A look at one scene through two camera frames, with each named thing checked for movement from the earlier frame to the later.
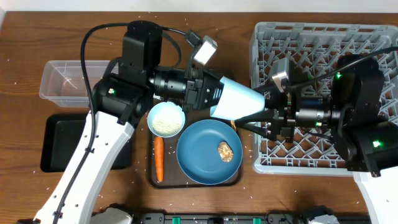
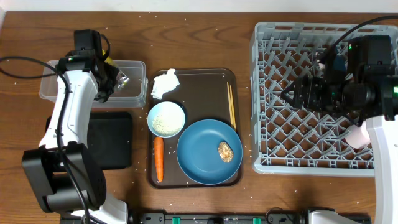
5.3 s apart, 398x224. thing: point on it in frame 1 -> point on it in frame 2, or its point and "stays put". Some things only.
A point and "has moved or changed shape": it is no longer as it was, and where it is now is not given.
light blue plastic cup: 237,101 has moved or changed shape
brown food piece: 225,152 stays put
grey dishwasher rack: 311,51 stays put
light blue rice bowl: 166,119 stays put
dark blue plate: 197,152 stays put
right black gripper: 285,120 -> 307,91
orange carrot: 159,152 stays put
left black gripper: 199,91 -> 114,72
